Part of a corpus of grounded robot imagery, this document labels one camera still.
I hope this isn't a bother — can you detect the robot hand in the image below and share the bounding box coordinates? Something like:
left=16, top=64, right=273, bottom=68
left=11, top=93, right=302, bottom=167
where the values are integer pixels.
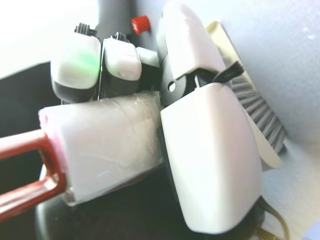
left=34, top=0, right=263, bottom=240

